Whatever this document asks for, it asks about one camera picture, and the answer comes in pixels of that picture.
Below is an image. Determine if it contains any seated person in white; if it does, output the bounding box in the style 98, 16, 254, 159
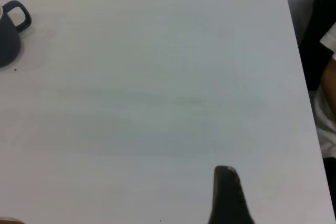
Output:
300, 0, 336, 214

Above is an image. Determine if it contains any white shirt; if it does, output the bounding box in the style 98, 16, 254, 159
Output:
313, 21, 336, 159

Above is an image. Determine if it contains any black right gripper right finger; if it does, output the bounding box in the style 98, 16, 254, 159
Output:
208, 165, 256, 224

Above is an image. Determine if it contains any dark grey cup white inside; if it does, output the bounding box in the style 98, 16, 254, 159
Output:
0, 0, 33, 68

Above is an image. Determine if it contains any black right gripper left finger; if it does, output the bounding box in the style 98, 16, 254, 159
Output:
0, 217, 26, 224

